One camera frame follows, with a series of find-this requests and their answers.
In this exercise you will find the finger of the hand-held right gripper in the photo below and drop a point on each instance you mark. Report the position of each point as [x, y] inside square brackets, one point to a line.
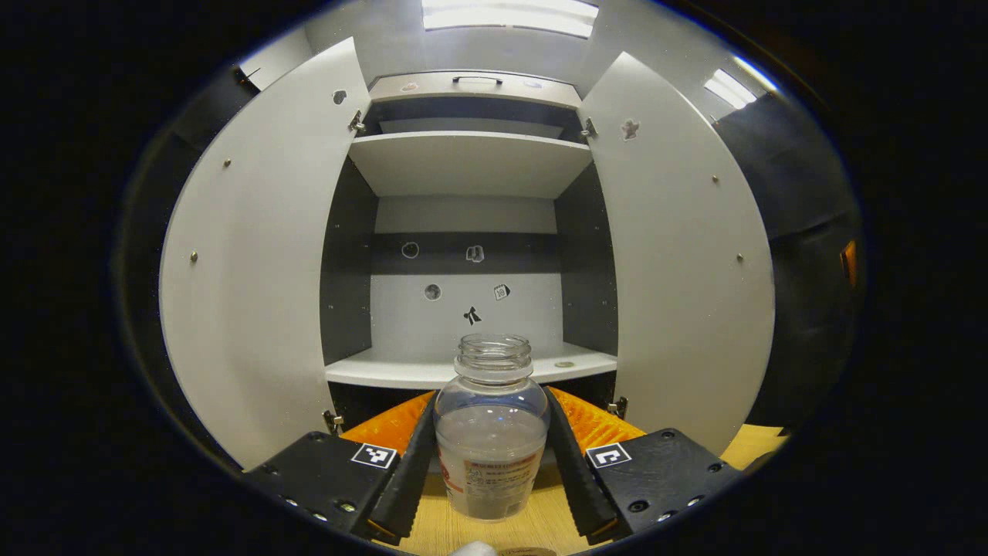
[849, 262]

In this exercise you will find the white cabinet shelf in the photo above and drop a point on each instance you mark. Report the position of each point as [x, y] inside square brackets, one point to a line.
[386, 372]
[471, 162]

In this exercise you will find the white cabinet drawer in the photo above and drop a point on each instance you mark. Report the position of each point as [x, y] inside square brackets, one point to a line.
[432, 89]

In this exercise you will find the round wooden coaster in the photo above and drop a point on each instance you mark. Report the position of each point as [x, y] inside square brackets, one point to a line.
[529, 552]

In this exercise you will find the clear plastic bottle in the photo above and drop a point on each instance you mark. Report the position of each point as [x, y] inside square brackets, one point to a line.
[490, 448]

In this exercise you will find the white cabinet door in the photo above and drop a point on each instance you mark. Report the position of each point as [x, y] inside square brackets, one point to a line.
[679, 270]
[262, 270]

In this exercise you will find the black backdrop cloth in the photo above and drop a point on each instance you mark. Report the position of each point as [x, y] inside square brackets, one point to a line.
[803, 193]

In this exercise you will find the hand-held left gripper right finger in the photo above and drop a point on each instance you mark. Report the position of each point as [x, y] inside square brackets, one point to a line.
[575, 479]

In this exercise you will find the rectangular ceiling light panel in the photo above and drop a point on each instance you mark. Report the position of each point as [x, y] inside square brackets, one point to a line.
[509, 17]
[729, 89]

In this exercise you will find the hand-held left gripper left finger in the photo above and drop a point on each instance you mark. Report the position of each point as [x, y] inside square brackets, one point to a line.
[409, 486]

